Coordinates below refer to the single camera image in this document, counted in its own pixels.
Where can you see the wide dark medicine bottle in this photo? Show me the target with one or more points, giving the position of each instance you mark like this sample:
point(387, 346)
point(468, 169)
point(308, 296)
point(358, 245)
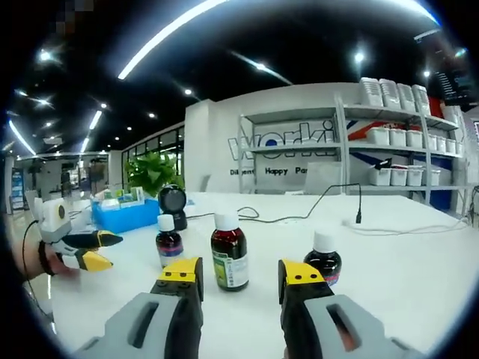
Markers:
point(170, 243)

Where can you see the green potted plant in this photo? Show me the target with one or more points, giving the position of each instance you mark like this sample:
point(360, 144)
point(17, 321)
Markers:
point(153, 172)

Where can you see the person's left hand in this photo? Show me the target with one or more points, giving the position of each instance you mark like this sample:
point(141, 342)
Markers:
point(60, 267)

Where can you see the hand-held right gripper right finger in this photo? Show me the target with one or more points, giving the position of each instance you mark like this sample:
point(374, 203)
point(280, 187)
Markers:
point(370, 333)

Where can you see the small dark medicine bottle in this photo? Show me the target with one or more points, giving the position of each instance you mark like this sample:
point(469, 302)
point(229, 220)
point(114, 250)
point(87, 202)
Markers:
point(323, 261)

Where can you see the black barcode scanner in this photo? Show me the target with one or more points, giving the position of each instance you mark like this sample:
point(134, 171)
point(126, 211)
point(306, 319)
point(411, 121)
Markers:
point(173, 209)

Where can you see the rows of white storage bins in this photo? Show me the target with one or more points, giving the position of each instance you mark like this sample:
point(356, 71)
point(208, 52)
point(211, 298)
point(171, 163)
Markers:
point(404, 138)

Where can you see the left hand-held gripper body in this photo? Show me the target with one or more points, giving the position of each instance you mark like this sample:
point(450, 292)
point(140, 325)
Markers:
point(54, 224)

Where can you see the tall red medicine bottle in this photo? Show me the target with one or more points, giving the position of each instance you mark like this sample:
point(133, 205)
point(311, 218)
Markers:
point(229, 243)

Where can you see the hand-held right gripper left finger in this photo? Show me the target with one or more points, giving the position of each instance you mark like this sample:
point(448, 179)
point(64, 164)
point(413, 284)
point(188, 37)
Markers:
point(153, 325)

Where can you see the white table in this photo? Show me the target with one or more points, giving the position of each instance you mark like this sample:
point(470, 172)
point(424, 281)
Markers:
point(393, 280)

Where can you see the blue plastic bin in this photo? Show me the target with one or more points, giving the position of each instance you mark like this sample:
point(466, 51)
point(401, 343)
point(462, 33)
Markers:
point(127, 217)

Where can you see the white blue-print medicine box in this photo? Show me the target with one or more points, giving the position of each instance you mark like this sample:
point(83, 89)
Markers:
point(110, 203)

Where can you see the grey metal shelving unit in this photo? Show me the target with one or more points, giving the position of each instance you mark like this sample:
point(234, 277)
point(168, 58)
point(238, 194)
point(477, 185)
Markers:
point(344, 149)

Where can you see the grey translucent panel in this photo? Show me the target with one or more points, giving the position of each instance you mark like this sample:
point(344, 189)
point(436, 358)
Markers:
point(325, 177)

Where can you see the green white medicine box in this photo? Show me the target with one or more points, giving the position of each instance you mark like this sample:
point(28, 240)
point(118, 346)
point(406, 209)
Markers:
point(131, 195)

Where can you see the black handheld tool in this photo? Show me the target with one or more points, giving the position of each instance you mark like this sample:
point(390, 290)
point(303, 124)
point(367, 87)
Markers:
point(383, 164)

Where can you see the hanging dark display screen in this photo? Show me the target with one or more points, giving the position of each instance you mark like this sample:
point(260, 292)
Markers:
point(453, 88)

